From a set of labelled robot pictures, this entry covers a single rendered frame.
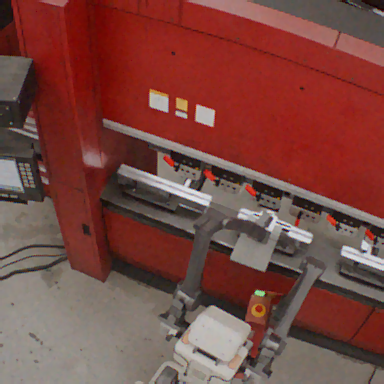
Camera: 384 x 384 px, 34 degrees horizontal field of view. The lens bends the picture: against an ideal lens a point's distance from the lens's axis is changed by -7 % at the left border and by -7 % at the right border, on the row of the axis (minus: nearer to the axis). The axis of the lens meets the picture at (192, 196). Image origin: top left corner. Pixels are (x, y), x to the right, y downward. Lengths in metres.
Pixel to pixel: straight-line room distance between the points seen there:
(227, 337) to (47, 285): 1.90
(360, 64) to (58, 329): 2.63
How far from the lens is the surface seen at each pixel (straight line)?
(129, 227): 3.62
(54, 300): 4.20
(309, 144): 2.69
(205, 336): 2.63
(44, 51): 2.60
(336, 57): 2.28
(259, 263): 3.17
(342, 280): 3.36
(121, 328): 4.08
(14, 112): 2.60
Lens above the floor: 3.80
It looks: 57 degrees down
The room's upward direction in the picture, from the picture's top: 4 degrees clockwise
